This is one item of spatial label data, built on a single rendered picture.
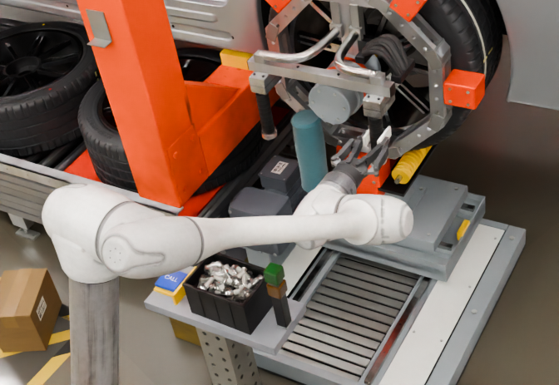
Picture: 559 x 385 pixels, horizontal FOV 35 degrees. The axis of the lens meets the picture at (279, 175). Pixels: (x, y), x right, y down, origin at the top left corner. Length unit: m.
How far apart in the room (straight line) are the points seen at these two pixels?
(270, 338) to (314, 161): 0.56
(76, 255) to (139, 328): 1.39
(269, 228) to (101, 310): 0.38
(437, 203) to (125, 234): 1.60
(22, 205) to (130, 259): 1.90
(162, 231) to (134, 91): 0.90
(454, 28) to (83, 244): 1.18
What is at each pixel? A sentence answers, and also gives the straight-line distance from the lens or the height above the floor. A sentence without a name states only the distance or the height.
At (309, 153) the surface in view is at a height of 0.64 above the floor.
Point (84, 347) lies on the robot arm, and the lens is 1.89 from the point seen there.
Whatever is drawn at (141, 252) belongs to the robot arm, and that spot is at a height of 1.17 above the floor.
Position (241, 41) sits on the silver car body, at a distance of 2.90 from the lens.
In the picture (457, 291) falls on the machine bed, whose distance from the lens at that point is 2.95.
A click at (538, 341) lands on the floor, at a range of 2.93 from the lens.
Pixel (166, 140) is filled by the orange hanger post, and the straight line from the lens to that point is 2.57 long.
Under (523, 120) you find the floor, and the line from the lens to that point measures 3.76.
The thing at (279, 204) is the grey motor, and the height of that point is 0.40.
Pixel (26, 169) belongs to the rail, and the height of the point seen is 0.39.
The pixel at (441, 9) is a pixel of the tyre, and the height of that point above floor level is 1.05.
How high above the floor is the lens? 2.24
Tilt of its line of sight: 39 degrees down
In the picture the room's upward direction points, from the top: 11 degrees counter-clockwise
